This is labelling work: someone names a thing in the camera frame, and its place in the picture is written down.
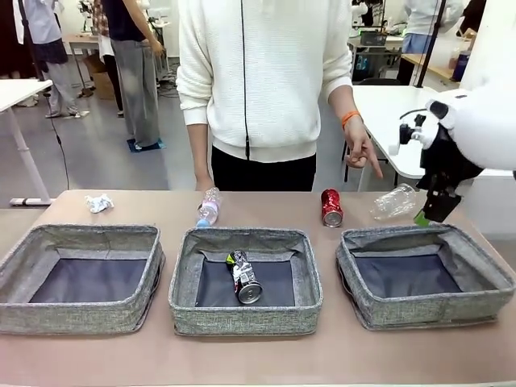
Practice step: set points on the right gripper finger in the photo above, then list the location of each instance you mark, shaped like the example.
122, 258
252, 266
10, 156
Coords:
420, 218
443, 205

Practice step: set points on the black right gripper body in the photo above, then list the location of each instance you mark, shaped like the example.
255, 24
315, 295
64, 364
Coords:
447, 161

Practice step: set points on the crushed clear plastic bottle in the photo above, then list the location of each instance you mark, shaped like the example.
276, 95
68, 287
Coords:
393, 203

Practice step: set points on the crushed black drink can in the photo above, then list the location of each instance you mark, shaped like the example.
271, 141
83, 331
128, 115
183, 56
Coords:
243, 278

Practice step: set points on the plastic bottle with pink label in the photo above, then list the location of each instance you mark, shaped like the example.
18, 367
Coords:
209, 209

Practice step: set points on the white paper ball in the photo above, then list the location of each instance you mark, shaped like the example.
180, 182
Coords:
98, 202

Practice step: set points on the person's right forearm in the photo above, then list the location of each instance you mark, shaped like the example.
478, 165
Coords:
199, 153

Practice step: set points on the person's left forearm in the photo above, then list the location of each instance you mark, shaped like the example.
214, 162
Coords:
340, 98

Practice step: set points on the person's left hand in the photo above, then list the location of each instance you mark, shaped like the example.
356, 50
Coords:
359, 145

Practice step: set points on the person's right hand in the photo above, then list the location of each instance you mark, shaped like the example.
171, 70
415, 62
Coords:
203, 184

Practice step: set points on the crushed red drink can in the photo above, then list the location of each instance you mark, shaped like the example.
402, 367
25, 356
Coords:
331, 205

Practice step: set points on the grey fabric basket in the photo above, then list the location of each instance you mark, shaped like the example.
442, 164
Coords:
423, 310
242, 320
80, 318

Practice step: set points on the wooden workbench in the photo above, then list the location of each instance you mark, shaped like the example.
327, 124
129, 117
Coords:
435, 66

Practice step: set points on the orange wristband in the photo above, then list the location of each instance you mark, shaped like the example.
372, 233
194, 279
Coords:
349, 117

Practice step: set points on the bystander in light blue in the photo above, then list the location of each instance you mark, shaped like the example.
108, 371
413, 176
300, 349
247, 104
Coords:
423, 24

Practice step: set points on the black trousers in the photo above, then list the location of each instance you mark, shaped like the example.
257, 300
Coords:
262, 173

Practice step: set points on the person in white sweater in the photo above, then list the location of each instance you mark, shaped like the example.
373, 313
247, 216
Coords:
262, 80

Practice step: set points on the bystander in grey trousers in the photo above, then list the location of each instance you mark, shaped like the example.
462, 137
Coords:
137, 80

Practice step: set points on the bystander in plaid shirt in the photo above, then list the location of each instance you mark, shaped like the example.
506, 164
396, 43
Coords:
109, 68

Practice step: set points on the brown cardboard box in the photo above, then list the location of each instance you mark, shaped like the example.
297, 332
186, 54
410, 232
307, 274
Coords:
101, 80

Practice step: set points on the white desk with column leg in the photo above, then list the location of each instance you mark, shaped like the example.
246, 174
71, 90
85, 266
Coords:
16, 92

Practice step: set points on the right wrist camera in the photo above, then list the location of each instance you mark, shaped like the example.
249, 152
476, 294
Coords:
411, 131

